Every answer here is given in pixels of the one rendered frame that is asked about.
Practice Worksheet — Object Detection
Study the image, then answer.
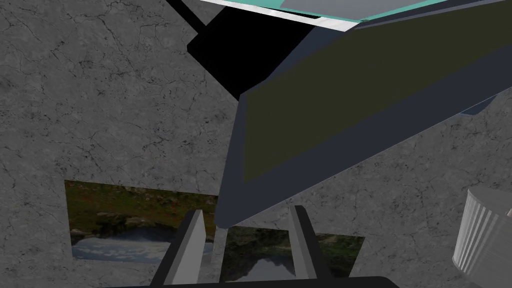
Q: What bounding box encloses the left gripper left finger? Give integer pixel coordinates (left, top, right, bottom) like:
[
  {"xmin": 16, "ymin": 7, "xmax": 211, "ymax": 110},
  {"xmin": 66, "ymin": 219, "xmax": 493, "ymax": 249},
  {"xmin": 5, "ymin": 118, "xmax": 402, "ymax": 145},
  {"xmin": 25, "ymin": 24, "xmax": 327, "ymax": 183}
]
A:
[{"xmin": 151, "ymin": 209, "xmax": 207, "ymax": 287}]

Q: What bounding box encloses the landscape picture on wall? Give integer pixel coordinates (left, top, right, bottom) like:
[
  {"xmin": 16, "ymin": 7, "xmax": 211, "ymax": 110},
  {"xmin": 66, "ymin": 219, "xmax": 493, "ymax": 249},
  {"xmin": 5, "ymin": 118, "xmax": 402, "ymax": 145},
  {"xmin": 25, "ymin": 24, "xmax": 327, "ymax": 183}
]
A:
[{"xmin": 64, "ymin": 179, "xmax": 366, "ymax": 283}]

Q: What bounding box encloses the white ribbed cylinder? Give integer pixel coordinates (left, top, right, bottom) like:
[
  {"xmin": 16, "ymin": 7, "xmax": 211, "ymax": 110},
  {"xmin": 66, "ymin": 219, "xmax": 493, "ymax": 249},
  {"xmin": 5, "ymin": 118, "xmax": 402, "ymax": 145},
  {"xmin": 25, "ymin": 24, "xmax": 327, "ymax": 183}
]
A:
[{"xmin": 451, "ymin": 186, "xmax": 512, "ymax": 288}]

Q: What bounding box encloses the dark olive panel door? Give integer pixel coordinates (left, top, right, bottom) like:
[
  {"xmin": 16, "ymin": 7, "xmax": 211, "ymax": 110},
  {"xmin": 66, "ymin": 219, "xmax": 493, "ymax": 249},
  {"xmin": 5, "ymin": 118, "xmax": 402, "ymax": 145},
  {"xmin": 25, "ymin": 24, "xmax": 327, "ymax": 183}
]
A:
[{"xmin": 214, "ymin": 0, "xmax": 512, "ymax": 230}]

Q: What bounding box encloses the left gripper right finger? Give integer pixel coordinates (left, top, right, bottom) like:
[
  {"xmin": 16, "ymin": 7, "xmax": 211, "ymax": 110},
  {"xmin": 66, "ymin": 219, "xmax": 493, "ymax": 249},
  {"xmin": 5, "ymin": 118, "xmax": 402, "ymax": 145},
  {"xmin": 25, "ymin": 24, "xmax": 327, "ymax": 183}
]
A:
[{"xmin": 287, "ymin": 205, "xmax": 332, "ymax": 281}]

